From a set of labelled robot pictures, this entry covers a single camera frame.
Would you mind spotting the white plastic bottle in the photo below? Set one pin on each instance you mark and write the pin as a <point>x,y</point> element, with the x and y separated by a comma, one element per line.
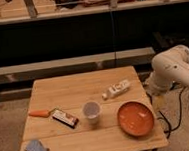
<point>116,89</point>

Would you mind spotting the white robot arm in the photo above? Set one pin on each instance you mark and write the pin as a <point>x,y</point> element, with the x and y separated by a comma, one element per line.
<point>168,66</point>

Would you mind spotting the orange ceramic bowl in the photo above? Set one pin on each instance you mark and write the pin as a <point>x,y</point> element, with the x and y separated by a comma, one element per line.
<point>135,118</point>

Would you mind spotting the white paper cup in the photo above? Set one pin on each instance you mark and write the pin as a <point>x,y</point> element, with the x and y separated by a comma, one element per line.
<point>91,111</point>

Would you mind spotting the wooden table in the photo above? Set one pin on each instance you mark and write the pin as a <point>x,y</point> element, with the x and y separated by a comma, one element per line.
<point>70,93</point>

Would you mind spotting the long metal shelf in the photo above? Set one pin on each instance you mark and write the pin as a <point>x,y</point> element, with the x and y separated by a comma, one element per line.
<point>32,71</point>

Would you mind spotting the dark candy bar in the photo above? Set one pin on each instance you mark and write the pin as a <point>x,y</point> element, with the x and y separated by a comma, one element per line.
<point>65,118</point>

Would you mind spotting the orange carrot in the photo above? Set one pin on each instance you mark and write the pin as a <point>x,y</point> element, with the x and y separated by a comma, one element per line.
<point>41,113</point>

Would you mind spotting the blue sponge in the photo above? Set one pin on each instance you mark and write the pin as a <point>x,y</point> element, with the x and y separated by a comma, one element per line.
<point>35,145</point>

